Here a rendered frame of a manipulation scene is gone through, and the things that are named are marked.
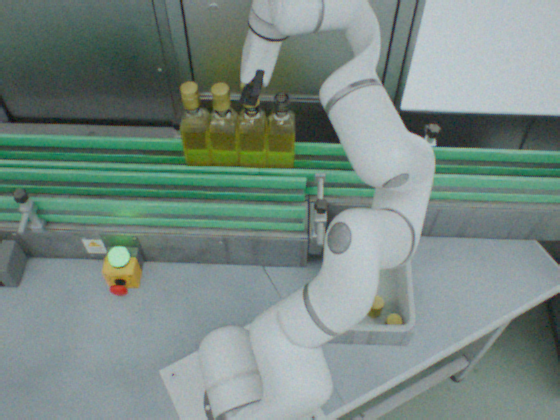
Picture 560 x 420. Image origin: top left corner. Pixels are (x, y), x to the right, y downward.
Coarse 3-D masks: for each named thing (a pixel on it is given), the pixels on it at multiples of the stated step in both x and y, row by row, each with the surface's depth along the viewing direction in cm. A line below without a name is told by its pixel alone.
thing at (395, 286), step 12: (408, 264) 129; (384, 276) 136; (396, 276) 135; (408, 276) 128; (384, 288) 134; (396, 288) 134; (408, 288) 126; (384, 300) 132; (396, 300) 132; (408, 300) 125; (384, 312) 131; (396, 312) 131; (408, 312) 124; (360, 324) 122; (372, 324) 122; (408, 324) 122
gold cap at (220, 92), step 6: (216, 84) 114; (222, 84) 114; (216, 90) 113; (222, 90) 113; (228, 90) 113; (216, 96) 113; (222, 96) 113; (228, 96) 114; (216, 102) 114; (222, 102) 114; (228, 102) 115; (216, 108) 116; (222, 108) 116; (228, 108) 116
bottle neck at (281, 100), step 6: (276, 96) 115; (282, 96) 116; (288, 96) 115; (276, 102) 115; (282, 102) 114; (288, 102) 115; (276, 108) 116; (282, 108) 115; (288, 108) 117; (276, 114) 117; (282, 114) 117; (288, 114) 118
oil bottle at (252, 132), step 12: (240, 120) 119; (252, 120) 118; (264, 120) 120; (240, 132) 120; (252, 132) 120; (264, 132) 120; (240, 144) 123; (252, 144) 123; (264, 144) 123; (252, 156) 126; (264, 156) 126
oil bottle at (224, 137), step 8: (232, 112) 120; (216, 120) 119; (224, 120) 118; (232, 120) 119; (216, 128) 119; (224, 128) 119; (232, 128) 119; (216, 136) 121; (224, 136) 121; (232, 136) 120; (216, 144) 123; (224, 144) 123; (232, 144) 123; (216, 152) 125; (224, 152) 125; (232, 152) 125; (216, 160) 127; (224, 160) 127; (232, 160) 127; (240, 160) 130
